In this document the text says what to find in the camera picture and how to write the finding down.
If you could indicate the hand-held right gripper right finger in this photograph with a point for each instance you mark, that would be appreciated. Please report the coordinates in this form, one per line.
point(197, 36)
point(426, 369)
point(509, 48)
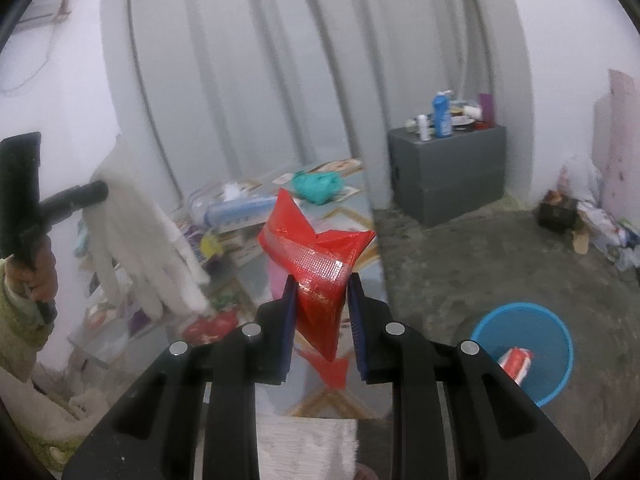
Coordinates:
point(356, 322)

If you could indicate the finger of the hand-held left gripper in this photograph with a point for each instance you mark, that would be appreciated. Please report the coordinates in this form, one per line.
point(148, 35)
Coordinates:
point(75, 196)

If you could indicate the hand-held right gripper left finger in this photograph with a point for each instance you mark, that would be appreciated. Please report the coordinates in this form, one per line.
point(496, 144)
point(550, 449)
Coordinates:
point(287, 322)

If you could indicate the red plastic wrapper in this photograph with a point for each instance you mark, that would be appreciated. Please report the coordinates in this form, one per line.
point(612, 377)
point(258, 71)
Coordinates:
point(310, 260)

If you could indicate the white knit glove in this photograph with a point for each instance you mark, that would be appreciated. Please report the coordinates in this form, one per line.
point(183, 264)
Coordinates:
point(131, 232)

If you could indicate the blue plastic bin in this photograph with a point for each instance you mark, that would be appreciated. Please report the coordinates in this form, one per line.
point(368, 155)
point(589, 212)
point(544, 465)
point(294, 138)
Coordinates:
point(545, 330)

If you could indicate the person's left forearm green sleeve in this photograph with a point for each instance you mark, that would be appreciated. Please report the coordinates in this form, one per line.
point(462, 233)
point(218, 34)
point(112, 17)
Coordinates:
point(17, 320)

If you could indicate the person's left hand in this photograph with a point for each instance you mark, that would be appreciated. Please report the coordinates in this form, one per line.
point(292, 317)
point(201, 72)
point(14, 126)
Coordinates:
point(42, 270)

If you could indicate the red snack packet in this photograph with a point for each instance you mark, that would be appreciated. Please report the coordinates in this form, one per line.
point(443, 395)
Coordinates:
point(210, 327)

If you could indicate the yellow packet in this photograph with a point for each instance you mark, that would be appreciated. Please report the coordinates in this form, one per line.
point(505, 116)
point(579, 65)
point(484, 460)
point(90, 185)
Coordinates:
point(210, 247)

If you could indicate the white towel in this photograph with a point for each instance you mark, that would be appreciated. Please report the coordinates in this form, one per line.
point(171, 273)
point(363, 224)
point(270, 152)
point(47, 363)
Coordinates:
point(305, 447)

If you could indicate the teal plastic bag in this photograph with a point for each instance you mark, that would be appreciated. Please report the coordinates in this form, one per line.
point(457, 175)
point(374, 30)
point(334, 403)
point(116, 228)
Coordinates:
point(317, 186)

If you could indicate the red and white packet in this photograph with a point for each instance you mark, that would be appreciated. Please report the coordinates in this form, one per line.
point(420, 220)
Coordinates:
point(515, 364)

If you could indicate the white air conditioner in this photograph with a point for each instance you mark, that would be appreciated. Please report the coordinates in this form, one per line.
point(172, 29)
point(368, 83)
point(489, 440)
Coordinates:
point(42, 12)

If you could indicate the grey cabinet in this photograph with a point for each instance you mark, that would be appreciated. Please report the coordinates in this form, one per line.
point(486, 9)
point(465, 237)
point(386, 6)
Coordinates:
point(450, 175)

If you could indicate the small white bottle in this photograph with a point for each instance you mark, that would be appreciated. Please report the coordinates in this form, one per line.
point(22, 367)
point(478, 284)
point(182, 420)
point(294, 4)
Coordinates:
point(424, 127)

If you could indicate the white fuzzy cloth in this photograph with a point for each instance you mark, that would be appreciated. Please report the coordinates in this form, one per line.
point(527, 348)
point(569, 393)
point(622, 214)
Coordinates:
point(40, 410)

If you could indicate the blue plastic bottle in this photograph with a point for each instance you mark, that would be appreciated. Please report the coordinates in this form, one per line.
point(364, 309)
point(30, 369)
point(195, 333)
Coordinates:
point(443, 117)

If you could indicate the purple box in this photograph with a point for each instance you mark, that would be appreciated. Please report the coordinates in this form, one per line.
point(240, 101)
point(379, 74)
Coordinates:
point(486, 109)

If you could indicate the grey curtain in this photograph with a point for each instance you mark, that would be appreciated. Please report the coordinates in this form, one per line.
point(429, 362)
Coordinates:
point(300, 60)

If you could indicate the pile of plastic bags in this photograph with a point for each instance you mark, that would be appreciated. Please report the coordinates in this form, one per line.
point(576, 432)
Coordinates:
point(605, 225)

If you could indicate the pink board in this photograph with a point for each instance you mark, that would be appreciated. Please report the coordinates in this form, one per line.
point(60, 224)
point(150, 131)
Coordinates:
point(620, 130)

